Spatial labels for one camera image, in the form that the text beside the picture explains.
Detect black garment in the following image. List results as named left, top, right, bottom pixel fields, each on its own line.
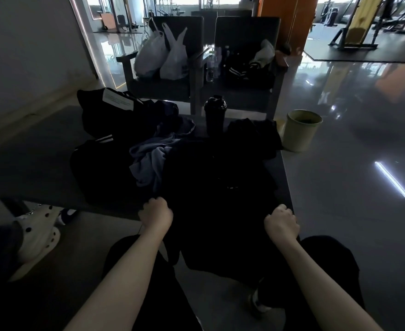
left=227, top=118, right=284, bottom=160
left=159, top=136, right=294, bottom=285

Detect light grey cloth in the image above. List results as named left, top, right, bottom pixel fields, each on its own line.
left=252, top=39, right=276, bottom=66

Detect dark armchair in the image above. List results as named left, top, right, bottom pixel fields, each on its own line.
left=195, top=16, right=289, bottom=120
left=116, top=16, right=206, bottom=116

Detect person's black trousers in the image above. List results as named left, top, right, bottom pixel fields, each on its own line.
left=101, top=234, right=366, bottom=331

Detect black shaker bottle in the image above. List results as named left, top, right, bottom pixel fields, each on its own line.
left=204, top=95, right=228, bottom=137

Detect grey blue garment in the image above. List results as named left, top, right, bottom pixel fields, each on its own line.
left=129, top=117, right=196, bottom=197

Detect person's left hand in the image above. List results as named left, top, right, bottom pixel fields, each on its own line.
left=138, top=197, right=174, bottom=233

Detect clear plastic water bottle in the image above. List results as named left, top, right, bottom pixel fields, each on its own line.
left=206, top=53, right=220, bottom=83

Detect person's left forearm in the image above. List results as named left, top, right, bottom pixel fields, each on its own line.
left=63, top=222, right=170, bottom=331

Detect black striped backpack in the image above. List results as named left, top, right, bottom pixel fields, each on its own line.
left=223, top=51, right=277, bottom=90

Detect pale green waste bin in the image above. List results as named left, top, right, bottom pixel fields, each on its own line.
left=282, top=109, right=323, bottom=153

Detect white polka dot shoe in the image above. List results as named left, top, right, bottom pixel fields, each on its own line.
left=8, top=205, right=62, bottom=283

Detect orange pillar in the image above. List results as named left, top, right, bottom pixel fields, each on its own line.
left=258, top=0, right=320, bottom=55

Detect white plastic bag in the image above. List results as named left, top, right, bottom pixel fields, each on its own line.
left=134, top=18, right=170, bottom=79
left=159, top=23, right=189, bottom=80

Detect person's right hand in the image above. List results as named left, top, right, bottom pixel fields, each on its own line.
left=264, top=204, right=300, bottom=244

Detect black gym floor mat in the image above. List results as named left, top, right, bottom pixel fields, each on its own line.
left=303, top=26, right=405, bottom=64

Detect black duffel bag white label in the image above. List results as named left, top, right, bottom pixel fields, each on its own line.
left=77, top=88, right=179, bottom=142

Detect yellow gym machine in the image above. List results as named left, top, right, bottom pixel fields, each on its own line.
left=328, top=0, right=387, bottom=51

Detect person's right forearm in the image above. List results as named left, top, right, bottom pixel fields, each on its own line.
left=275, top=234, right=384, bottom=331

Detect black bag white stripes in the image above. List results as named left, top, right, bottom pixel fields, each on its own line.
left=70, top=134, right=161, bottom=207

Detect black crumpled garment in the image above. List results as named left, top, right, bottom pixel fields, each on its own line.
left=227, top=118, right=284, bottom=160

